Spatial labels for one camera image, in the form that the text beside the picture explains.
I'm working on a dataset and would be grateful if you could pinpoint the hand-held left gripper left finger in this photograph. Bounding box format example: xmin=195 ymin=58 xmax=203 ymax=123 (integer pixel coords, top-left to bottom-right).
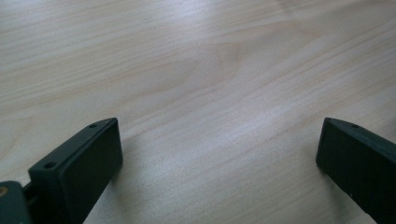
xmin=22 ymin=117 xmax=124 ymax=224

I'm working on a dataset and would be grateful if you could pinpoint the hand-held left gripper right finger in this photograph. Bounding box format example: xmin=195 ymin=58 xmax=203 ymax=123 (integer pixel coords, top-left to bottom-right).
xmin=316 ymin=117 xmax=396 ymax=224

